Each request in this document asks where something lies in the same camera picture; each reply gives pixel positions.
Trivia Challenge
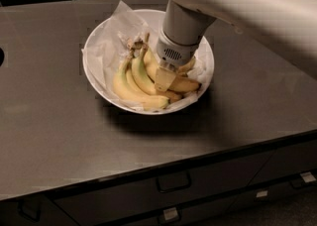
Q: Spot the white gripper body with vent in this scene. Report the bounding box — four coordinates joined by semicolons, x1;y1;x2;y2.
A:
156;30;202;67

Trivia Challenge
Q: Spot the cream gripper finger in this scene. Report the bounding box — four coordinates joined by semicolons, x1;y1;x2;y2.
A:
155;66;176;91

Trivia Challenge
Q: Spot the yellow banana bunch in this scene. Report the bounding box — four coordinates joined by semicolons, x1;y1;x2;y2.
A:
112;34;201;111

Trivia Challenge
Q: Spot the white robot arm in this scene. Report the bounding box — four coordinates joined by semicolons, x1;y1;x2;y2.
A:
155;0;317;91

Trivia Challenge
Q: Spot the large white bowl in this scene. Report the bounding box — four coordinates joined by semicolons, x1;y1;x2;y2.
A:
81;8;215;116

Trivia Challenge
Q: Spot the white crumpled paper liner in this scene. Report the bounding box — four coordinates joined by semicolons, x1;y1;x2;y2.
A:
81;0;214;112

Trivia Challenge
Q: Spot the dark upper drawer front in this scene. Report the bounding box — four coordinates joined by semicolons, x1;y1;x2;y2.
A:
56;152;270;226

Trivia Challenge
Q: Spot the dark drawer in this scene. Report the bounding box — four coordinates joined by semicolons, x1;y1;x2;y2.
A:
56;152;270;226
96;195;236;226
250;139;317;185

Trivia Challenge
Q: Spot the dark lower drawer front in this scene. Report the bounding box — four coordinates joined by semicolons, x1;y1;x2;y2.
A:
96;195;236;226

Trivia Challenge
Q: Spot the dark right drawer front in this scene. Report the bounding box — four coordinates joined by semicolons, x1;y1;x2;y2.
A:
250;139;317;185

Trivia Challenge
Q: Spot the dark left cabinet front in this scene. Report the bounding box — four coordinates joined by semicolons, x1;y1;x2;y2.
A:
0;194;78;226

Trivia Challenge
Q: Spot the black drawer handle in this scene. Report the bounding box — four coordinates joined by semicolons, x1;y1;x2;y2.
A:
156;171;192;193

